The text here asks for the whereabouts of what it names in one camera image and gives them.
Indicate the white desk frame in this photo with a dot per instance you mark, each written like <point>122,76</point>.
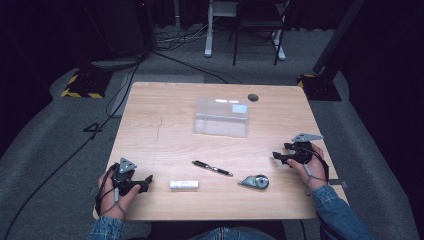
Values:
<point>209,36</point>

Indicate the person's left hand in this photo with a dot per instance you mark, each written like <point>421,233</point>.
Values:
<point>111,201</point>

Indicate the large black stand column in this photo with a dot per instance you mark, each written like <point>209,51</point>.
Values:
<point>113,30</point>

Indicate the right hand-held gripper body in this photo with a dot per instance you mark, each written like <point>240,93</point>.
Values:
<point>302,151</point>

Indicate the yellow-black striped stand base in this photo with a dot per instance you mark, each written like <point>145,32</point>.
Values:
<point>320,88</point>
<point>85,85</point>

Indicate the person's lap in jeans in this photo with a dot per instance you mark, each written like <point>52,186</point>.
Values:
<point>233,234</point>

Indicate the clear plastic box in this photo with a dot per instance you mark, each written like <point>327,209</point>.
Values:
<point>220,118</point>

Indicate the person's right hand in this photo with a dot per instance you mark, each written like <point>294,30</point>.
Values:
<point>316,173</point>

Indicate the white eraser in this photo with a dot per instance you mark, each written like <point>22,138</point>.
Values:
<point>184,184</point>

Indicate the black chair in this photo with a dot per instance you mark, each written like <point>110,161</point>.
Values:
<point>260,20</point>

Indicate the dark round table grommet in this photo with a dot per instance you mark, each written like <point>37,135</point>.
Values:
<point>253,97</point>

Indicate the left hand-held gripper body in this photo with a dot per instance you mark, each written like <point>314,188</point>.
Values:
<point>124,180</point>

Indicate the grey correction tape dispenser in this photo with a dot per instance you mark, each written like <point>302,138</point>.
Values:
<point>256,182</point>

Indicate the black pen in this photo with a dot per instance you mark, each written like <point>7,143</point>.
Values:
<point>212,168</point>

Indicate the black slanted stand post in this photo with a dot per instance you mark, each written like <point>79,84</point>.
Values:
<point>336,36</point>

